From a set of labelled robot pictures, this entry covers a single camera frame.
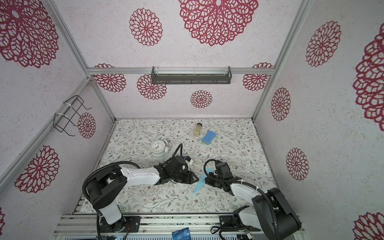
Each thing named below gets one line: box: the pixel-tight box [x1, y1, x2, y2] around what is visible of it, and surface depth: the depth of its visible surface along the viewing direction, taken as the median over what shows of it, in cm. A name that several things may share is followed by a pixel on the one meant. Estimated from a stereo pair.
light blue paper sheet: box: [193, 167, 215, 195], surface depth 87 cm
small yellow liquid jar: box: [194, 123, 203, 137], surface depth 112 cm
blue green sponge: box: [201, 130, 217, 146], surface depth 108 cm
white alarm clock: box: [150, 137, 173, 158], surface depth 101 cm
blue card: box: [171, 227, 192, 240], surface depth 73 cm
